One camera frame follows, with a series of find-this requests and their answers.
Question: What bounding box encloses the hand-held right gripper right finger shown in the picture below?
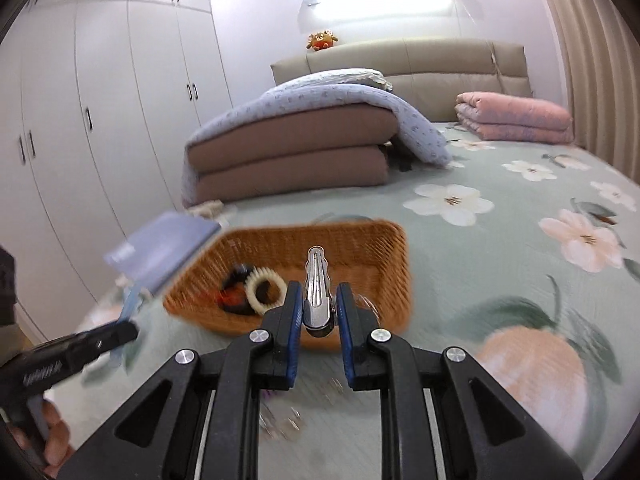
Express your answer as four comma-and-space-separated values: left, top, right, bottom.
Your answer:
335, 282, 586, 480

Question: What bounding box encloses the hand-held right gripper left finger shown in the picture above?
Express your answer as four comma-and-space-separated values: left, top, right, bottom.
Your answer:
62, 281, 304, 480

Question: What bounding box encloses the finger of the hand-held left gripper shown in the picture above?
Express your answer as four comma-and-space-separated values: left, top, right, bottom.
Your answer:
65, 320, 140, 363

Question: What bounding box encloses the silver metal hair clip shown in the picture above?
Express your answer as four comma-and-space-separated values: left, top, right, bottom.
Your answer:
304, 246, 335, 338

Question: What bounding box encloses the translucent blue hair clip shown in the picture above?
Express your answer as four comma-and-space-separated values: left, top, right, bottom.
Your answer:
107, 285, 147, 367

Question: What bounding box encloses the cream spiral hair tie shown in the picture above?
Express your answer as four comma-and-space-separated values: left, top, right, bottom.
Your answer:
244, 269, 288, 317

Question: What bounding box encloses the red string bracelet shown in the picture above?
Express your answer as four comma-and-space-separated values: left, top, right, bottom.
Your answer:
215, 289, 242, 312

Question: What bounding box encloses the black wrist watch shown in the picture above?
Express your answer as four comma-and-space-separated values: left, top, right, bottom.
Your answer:
220, 264, 262, 317

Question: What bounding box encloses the brown wicker basket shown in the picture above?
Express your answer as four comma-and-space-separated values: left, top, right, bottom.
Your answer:
162, 219, 413, 353

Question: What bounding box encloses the person's left hand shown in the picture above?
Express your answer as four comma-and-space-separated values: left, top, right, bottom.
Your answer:
10, 400, 73, 478

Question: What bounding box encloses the blue folder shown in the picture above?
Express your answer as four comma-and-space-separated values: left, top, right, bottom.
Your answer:
103, 211, 222, 295

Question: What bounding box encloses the cream knitted cloth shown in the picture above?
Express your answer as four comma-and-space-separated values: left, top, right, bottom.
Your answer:
186, 199, 237, 222

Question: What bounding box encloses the folded brown quilt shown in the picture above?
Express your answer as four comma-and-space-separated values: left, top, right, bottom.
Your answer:
187, 105, 399, 207

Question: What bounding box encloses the green floral bedspread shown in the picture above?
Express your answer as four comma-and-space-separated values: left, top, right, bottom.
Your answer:
65, 120, 640, 480

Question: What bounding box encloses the blue floral blanket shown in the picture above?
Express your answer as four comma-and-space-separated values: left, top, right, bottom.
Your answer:
180, 69, 454, 209

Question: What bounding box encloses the white wardrobe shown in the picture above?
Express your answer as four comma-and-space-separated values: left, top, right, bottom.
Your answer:
0, 0, 234, 343

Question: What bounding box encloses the folded pink blanket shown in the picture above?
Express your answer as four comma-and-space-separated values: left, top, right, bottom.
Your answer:
454, 91, 575, 147

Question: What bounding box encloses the orange plush toy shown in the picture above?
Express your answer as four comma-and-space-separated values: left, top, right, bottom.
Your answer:
306, 29, 340, 53

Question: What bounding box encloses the beige padded headboard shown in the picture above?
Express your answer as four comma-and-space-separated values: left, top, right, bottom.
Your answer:
270, 36, 532, 123

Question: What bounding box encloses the beige pleated curtain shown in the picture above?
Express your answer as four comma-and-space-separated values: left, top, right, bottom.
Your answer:
530, 0, 640, 183

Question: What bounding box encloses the silver charm bracelet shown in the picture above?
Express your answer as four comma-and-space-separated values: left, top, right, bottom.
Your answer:
260, 400, 304, 439

